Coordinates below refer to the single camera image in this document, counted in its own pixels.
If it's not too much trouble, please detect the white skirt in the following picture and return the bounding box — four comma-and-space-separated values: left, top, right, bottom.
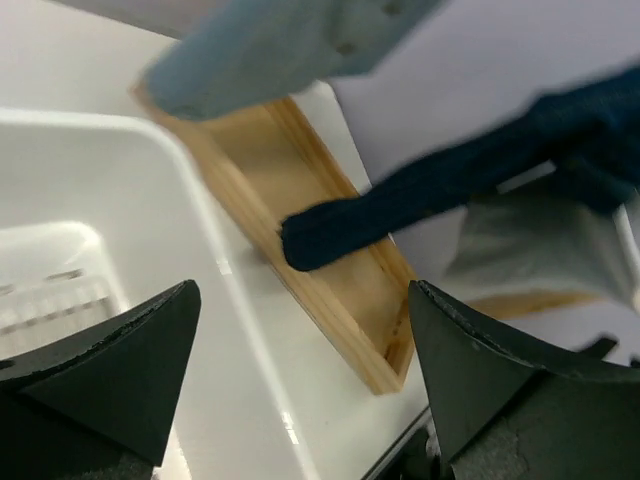
443, 179, 639, 315

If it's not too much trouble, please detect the wooden clothes rack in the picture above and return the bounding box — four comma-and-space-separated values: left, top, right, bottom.
128, 82, 596, 396

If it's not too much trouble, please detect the dark blue denim skirt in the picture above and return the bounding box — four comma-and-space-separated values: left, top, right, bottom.
280, 66, 639, 272

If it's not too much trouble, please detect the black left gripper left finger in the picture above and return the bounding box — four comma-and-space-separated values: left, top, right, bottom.
1, 280, 201, 467

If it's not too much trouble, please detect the white plastic basket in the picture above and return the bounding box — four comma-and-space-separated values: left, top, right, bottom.
1, 108, 320, 479

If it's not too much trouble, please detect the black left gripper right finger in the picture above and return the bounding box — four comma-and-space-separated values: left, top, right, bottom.
409, 281, 639, 463

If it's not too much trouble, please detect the light blue denim skirt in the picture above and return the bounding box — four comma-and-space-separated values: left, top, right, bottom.
143, 0, 442, 121

